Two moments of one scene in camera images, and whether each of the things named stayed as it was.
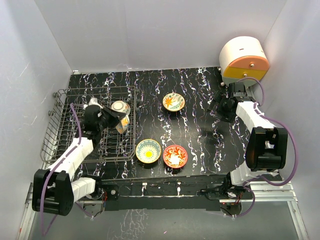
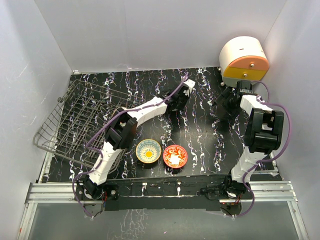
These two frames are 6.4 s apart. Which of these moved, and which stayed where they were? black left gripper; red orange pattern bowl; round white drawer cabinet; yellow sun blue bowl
Moved: black left gripper
Stayed: round white drawer cabinet; yellow sun blue bowl; red orange pattern bowl
